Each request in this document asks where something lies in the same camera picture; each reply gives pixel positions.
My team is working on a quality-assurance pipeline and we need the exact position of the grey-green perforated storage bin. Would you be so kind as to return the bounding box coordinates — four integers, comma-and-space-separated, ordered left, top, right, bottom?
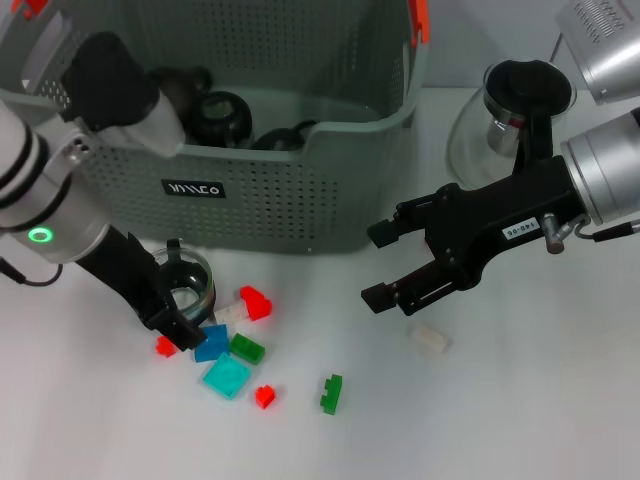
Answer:
0, 0, 431, 254

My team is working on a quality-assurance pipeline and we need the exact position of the clear white building brick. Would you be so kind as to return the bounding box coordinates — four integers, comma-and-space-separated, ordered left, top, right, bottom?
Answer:
409, 323, 450, 355
213, 302, 249, 325

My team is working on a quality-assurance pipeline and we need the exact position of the large bright red brick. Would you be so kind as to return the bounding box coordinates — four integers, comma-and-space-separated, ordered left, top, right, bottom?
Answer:
238, 284, 274, 322

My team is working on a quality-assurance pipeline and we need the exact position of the blue building brick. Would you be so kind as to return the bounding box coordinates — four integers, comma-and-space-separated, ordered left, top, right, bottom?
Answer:
193, 323, 229, 364

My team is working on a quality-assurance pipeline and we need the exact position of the green rectangular building brick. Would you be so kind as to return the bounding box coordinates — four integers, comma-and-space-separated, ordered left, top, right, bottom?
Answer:
228, 333, 266, 367

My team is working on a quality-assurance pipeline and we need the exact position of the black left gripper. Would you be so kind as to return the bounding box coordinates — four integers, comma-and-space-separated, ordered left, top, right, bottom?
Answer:
77, 230, 206, 353

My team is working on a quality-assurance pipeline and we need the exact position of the right gripper metal plug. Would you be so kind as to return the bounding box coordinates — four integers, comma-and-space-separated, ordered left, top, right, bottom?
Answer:
541, 212, 592, 255

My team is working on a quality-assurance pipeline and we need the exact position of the glass teacup with black holder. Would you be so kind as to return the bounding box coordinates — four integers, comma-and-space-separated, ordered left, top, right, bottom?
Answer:
249, 118, 317, 151
149, 238, 217, 326
192, 91, 255, 150

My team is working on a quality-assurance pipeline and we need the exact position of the green notched building brick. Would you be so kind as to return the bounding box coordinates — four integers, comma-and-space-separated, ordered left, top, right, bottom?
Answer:
318, 374, 345, 415

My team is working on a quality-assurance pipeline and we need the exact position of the teal square flat plate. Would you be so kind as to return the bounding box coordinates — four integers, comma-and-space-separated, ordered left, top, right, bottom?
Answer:
202, 352, 251, 401

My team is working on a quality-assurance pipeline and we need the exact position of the black clay teapot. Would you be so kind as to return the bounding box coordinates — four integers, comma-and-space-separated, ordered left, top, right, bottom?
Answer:
148, 66, 216, 132

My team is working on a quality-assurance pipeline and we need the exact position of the left gripper metal plug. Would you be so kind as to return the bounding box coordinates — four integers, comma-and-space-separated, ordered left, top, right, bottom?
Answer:
64, 135, 95, 166

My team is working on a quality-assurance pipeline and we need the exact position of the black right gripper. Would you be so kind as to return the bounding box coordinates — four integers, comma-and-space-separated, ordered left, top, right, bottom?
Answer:
361, 155, 589, 317

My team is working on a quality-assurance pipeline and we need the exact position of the gripper metal plug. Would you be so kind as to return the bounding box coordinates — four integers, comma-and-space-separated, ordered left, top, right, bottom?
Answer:
541, 212, 592, 255
64, 135, 95, 166

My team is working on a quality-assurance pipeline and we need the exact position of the glass teapot with black lid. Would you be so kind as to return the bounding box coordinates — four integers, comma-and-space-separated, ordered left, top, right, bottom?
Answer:
446, 58, 577, 191

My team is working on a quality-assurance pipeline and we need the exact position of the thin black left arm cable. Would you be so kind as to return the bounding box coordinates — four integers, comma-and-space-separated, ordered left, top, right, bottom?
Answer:
0, 255, 65, 287

